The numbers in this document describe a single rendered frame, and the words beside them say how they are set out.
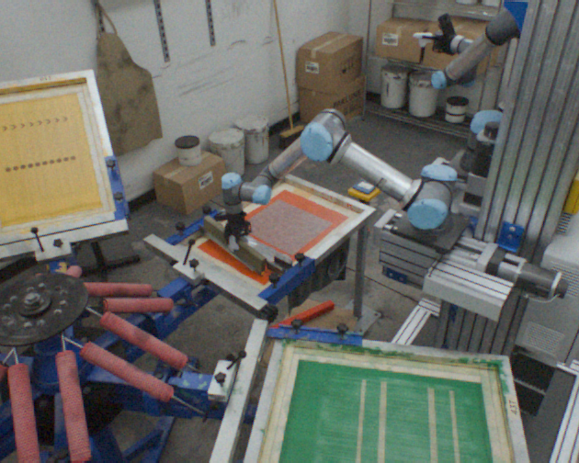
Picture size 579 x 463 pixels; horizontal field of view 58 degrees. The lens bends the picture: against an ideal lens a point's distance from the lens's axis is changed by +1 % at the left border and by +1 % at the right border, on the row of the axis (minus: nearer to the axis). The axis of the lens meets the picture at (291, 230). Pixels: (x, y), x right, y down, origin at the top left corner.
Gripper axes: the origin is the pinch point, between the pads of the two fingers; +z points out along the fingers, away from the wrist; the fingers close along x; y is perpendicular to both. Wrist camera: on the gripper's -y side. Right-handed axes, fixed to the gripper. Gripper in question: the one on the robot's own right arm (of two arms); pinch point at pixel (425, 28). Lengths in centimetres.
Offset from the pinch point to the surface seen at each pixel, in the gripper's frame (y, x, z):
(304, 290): 81, -101, -37
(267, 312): 46, -129, -68
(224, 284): 46, -136, -46
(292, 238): 60, -96, -24
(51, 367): 30, -198, -59
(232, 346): 151, -133, 12
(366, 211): 61, -58, -28
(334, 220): 63, -72, -23
